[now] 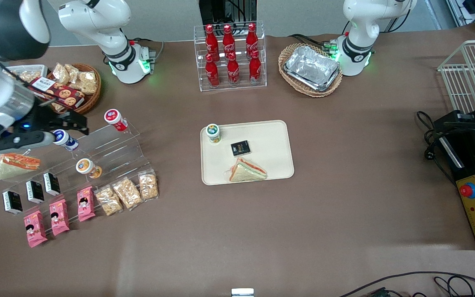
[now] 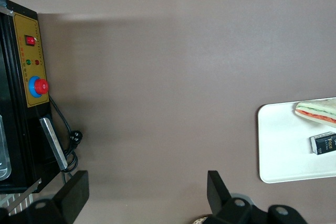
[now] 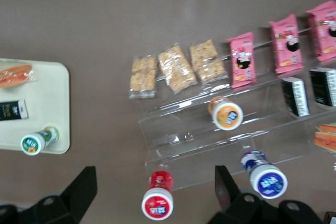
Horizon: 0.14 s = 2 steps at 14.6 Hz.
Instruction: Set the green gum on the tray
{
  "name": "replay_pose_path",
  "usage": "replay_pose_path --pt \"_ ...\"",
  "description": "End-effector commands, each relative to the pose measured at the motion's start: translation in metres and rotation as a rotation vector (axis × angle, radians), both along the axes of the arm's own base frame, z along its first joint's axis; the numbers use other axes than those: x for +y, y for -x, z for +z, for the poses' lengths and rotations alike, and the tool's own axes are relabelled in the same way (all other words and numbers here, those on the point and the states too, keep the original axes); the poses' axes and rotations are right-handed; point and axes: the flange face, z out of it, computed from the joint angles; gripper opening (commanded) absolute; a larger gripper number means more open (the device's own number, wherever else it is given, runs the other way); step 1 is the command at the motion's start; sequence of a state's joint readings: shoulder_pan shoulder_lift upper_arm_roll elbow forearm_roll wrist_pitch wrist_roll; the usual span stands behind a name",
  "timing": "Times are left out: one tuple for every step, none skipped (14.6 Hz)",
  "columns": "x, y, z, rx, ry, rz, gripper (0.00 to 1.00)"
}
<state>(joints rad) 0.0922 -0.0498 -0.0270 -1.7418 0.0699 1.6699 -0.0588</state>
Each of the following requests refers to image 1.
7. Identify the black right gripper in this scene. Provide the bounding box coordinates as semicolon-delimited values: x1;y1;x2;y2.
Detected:
17;108;89;137

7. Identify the green gum canister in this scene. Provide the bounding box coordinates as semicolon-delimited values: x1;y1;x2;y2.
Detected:
206;124;221;144

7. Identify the blue gum canister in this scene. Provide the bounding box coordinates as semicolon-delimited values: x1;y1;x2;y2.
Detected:
53;129;80;152

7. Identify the red gum canister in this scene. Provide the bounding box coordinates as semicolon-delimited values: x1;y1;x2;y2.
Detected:
104;109;129;132

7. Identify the orange gum canister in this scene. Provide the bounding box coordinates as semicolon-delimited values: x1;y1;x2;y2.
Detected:
76;158;103;179

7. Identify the white rectangular plastic tray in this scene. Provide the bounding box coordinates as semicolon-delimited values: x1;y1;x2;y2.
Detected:
5;65;48;85

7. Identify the aluminium foil tray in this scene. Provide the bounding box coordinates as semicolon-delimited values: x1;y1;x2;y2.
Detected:
284;45;341;92

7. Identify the beige plastic serving tray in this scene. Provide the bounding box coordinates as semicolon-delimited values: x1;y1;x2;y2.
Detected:
200;120;295;186

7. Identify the dark brown wicker basket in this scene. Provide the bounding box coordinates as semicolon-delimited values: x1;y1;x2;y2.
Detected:
40;63;102;116

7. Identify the red cookie box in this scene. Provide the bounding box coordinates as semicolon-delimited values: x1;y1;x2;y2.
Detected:
27;77;85;110

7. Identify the clear acrylic stepped display stand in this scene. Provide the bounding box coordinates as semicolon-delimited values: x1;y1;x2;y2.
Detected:
0;121;151;226

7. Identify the clear bag of brown snacks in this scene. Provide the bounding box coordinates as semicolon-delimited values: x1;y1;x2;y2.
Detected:
18;71;42;83

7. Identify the black and white snack box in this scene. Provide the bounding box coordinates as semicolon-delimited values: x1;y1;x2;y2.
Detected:
42;172;61;196
2;190;24;215
25;180;45;204

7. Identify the wrapped triangle sandwich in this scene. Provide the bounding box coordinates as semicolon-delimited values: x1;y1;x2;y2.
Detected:
0;153;41;181
225;157;268;183

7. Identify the pink snack packet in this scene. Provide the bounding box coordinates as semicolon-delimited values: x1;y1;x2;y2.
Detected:
24;210;48;248
77;186;96;222
49;198;70;236

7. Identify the clear bag of crackers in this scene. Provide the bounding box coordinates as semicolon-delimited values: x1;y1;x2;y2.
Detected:
112;177;143;211
138;169;160;202
94;184;123;217

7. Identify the red cola bottle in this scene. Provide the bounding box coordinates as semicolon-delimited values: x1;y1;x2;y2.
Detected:
246;23;259;58
222;24;236;60
249;49;262;85
226;52;240;86
205;24;220;62
205;54;220;88

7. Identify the small black gold-print box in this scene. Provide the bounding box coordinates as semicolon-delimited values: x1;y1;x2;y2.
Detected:
230;140;251;157

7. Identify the clear acrylic bottle rack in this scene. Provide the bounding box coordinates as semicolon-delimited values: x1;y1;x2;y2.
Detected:
193;21;268;92

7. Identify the light wicker basket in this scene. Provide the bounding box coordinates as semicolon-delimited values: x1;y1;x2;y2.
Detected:
278;43;343;98

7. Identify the dark equipment rack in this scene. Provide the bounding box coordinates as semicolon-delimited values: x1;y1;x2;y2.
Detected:
198;0;258;24

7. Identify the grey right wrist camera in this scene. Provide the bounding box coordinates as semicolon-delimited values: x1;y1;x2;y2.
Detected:
0;131;55;152

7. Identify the white wire basket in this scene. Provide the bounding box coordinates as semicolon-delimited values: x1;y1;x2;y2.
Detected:
437;39;475;114

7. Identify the black power cable with plug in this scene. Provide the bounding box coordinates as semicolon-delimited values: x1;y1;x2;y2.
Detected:
416;111;456;186

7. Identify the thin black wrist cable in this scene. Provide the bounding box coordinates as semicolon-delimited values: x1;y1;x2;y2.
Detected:
0;61;54;104

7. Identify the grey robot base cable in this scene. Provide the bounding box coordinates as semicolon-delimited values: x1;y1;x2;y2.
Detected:
130;38;166;68

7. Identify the metal frame shelf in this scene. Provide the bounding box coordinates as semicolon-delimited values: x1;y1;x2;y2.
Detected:
446;0;475;30

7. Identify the long black cable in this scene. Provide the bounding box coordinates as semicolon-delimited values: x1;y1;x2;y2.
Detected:
339;271;475;297

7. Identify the coiled black cable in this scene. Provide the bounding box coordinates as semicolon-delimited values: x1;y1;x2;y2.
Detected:
433;276;475;297

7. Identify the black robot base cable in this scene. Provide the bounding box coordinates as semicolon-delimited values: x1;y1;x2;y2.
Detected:
289;34;339;53

